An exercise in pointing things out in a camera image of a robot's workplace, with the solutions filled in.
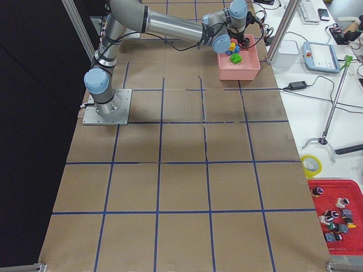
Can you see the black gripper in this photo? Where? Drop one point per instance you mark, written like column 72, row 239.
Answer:
column 239, row 35

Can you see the yellow toy block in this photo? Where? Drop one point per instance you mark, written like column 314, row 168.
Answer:
column 232, row 47

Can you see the green toy block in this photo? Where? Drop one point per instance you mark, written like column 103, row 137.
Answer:
column 235, row 58

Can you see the blue toy block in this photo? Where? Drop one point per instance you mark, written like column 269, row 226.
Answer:
column 237, row 50

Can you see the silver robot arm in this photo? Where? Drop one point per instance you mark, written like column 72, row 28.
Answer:
column 216, row 30

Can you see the pink plastic box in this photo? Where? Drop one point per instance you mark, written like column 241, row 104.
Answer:
column 246, row 69

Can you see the white cube device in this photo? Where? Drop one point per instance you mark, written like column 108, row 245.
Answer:
column 286, row 55

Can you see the black power adapter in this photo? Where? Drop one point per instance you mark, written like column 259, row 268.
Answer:
column 300, row 85

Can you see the white keyboard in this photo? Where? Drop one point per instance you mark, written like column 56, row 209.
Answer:
column 308, row 13

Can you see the blue teach pendant tablet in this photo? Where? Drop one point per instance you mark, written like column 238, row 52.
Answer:
column 320, row 57

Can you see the black smartphone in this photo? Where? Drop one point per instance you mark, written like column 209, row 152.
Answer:
column 323, row 14

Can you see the yellow tape roll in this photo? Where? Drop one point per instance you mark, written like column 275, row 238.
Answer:
column 311, row 166

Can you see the aluminium frame post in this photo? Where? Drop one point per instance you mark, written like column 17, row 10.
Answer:
column 282, row 29

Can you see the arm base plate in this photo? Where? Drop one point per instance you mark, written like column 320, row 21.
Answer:
column 116, row 112

